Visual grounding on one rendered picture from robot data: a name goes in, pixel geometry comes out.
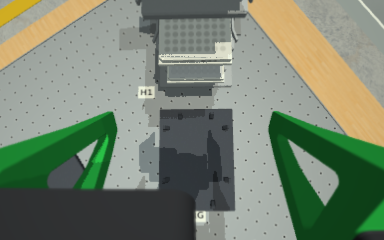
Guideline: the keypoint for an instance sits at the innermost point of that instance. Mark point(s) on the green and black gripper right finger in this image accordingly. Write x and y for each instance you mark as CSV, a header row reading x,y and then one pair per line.
x,y
357,204

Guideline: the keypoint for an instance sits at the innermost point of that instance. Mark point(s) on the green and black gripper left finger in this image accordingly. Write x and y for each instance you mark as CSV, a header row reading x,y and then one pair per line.
x,y
27,164

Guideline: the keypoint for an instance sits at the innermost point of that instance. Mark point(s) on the grey well plate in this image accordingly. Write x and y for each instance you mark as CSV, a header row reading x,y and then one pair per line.
x,y
195,74

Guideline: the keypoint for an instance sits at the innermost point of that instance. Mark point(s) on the grey plate hotel rack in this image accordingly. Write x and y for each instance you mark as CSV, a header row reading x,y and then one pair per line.
x,y
194,9

